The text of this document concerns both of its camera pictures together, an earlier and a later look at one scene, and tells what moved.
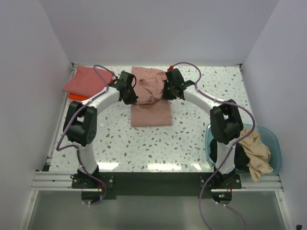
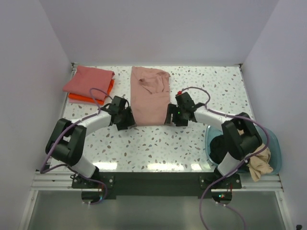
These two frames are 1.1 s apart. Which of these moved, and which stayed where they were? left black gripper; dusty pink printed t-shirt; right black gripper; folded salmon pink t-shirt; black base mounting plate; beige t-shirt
Moved: left black gripper; right black gripper
Stayed: folded salmon pink t-shirt; beige t-shirt; black base mounting plate; dusty pink printed t-shirt
